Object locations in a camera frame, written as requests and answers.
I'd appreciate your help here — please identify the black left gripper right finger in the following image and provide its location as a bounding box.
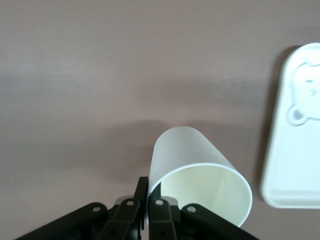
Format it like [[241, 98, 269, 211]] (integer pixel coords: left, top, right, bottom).
[[149, 183, 258, 240]]

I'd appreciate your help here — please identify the white paper cup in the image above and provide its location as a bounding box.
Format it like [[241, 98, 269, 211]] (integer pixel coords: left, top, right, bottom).
[[148, 125, 253, 229]]

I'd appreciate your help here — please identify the white bear print tray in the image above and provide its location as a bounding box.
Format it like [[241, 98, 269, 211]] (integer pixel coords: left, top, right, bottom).
[[259, 42, 320, 210]]

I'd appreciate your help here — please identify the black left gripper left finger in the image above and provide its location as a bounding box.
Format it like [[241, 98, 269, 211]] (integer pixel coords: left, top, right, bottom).
[[14, 176, 150, 240]]

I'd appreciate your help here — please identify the brown table cover mat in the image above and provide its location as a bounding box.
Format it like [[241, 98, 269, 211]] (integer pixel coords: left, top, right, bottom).
[[0, 0, 320, 240]]

